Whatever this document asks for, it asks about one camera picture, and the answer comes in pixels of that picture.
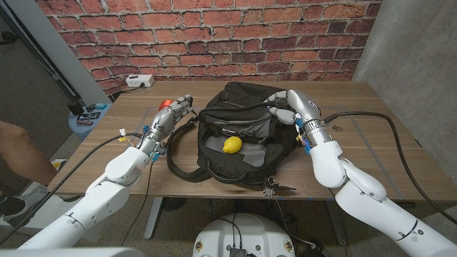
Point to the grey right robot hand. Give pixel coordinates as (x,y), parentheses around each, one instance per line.
(303,105)

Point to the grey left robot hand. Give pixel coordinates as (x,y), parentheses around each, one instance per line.
(164,121)

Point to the black backpack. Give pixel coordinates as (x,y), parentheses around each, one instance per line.
(246,96)

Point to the yellow lemon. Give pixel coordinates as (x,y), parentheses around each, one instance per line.
(232,145)

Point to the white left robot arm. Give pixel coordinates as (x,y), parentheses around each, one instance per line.
(107,192)

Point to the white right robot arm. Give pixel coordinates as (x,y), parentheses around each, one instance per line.
(364,203)

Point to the small red-orange dish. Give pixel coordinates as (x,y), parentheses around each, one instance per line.
(164,104)

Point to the white power strip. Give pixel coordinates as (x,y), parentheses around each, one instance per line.
(140,81)

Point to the teal small box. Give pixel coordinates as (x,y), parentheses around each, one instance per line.
(101,106)

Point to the black flat device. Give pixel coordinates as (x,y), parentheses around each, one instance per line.
(89,116)

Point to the red flat item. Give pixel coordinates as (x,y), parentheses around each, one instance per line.
(84,123)

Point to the black round ribbed object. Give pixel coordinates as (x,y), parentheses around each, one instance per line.
(174,204)

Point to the light blue round stool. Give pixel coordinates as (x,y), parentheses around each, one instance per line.
(80,130)

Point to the grey table leg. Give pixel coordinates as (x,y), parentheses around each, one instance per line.
(153,217)
(337,225)

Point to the brick print backdrop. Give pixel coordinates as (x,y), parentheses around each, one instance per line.
(214,35)

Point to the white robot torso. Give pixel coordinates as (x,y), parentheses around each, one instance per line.
(246,232)

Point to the person's bare leg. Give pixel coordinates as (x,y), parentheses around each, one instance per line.
(21,150)

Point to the black power brick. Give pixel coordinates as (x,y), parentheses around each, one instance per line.
(314,251)

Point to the grey sneaker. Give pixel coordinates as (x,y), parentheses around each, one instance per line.
(34,198)

